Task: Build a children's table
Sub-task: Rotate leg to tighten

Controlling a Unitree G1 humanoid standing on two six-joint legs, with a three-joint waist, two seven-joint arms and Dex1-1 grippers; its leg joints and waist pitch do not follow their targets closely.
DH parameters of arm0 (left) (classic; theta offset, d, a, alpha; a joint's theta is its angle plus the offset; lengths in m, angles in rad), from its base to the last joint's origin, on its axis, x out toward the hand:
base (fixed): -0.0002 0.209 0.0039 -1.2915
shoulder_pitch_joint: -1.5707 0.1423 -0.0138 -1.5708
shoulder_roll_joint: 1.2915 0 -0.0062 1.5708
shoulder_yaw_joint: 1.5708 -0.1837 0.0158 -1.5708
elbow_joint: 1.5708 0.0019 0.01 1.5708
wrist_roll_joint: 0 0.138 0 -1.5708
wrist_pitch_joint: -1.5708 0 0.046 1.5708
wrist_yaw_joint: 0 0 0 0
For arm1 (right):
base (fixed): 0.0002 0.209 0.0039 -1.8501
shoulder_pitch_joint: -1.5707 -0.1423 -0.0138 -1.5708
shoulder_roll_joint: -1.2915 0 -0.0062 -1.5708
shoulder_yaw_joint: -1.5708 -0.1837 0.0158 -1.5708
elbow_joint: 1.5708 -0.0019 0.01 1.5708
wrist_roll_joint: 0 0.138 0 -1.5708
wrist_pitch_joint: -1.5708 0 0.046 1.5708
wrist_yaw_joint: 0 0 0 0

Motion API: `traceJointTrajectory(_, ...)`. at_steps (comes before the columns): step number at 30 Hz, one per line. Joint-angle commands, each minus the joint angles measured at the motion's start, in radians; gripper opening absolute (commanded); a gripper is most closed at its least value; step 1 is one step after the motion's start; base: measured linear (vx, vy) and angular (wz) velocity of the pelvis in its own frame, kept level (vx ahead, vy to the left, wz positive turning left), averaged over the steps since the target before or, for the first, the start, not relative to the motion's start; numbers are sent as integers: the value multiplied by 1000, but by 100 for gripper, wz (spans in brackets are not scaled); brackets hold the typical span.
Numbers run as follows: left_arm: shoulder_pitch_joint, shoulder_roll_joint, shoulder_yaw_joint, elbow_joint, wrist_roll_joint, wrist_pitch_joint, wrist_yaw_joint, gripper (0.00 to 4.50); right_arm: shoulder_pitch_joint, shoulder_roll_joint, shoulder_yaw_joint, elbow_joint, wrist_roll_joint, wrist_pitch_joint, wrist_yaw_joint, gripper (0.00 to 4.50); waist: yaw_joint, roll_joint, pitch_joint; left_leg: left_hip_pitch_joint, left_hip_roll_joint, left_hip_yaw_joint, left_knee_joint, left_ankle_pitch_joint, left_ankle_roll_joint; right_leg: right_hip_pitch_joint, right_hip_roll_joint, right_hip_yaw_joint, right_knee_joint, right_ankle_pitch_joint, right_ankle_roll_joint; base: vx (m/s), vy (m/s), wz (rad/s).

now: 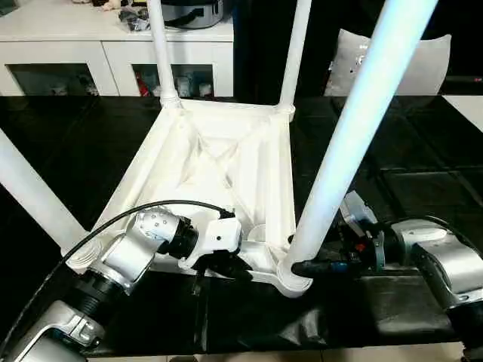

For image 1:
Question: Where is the white plastic table leg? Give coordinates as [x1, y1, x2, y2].
[0, 128, 88, 253]
[276, 0, 438, 296]
[146, 0, 184, 112]
[276, 0, 313, 115]

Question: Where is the black cabinet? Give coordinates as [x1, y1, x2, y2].
[232, 0, 386, 97]

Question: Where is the white plastic table top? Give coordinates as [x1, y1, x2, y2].
[66, 97, 314, 299]

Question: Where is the dark gear on cabinet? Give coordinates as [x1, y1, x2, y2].
[121, 0, 226, 31]

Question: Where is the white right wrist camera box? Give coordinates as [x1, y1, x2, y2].
[340, 191, 380, 229]

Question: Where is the grey cushion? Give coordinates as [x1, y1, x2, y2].
[325, 28, 454, 97]

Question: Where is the black work mat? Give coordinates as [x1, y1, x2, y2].
[0, 92, 483, 355]

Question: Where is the white cabinet with glass doors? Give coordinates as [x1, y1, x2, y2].
[0, 0, 236, 98]

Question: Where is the white board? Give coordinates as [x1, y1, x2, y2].
[444, 94, 483, 133]

